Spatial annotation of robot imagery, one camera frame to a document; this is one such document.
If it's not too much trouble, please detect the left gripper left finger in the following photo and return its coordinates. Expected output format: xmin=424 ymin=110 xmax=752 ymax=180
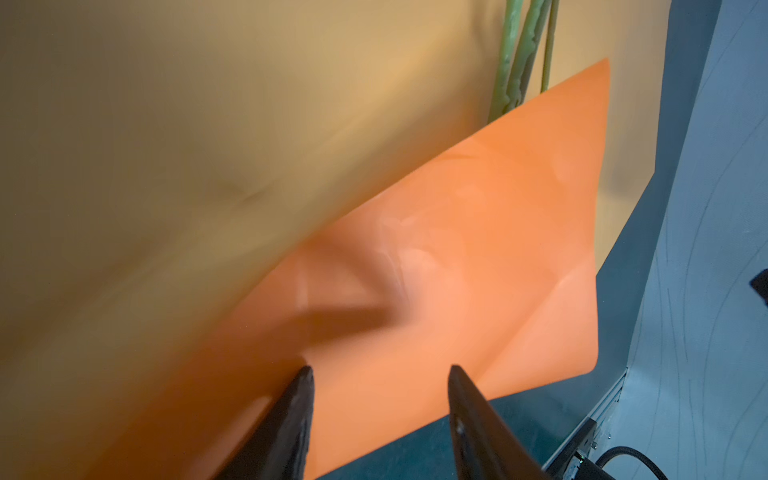
xmin=216 ymin=366 xmax=315 ymax=479

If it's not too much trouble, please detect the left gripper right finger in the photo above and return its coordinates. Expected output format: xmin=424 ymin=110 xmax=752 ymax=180
xmin=448 ymin=365 xmax=549 ymax=479

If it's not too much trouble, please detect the orange wrapping paper sheet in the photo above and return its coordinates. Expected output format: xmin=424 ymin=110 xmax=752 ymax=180
xmin=1 ymin=1 xmax=670 ymax=479

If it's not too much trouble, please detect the light pink fake rose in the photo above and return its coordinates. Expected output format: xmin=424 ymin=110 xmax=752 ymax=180
xmin=488 ymin=0 xmax=523 ymax=123

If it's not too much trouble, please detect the green table mat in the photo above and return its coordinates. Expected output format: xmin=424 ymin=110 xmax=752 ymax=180
xmin=317 ymin=0 xmax=724 ymax=480

